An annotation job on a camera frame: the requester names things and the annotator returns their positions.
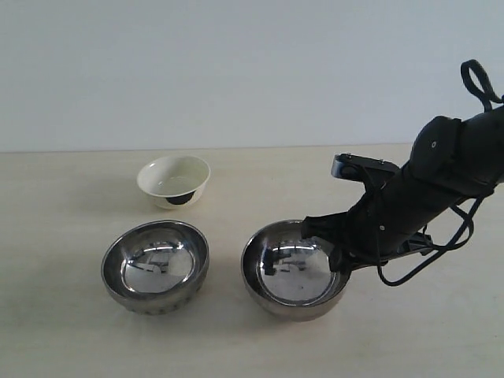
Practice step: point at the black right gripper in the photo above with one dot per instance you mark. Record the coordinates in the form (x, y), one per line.
(379, 223)

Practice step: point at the smooth stainless steel bowl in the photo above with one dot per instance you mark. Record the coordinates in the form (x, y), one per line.
(288, 276)

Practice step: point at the dimpled stainless steel bowl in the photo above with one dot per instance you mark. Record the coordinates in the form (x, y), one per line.
(157, 267)

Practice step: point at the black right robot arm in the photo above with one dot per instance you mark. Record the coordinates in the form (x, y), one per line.
(451, 161)

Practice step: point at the white ceramic bowl black patch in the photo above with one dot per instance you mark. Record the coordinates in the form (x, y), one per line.
(174, 182)

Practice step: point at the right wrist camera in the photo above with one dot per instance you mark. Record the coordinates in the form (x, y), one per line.
(360, 169)

